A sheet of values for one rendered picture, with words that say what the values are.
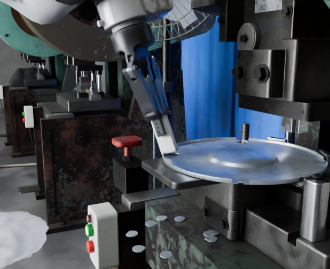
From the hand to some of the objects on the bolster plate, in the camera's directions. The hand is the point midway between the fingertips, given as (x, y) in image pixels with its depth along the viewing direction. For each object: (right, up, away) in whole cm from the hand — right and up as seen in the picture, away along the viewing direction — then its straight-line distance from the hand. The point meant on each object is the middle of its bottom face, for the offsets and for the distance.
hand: (164, 134), depth 72 cm
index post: (+22, -15, -15) cm, 30 cm away
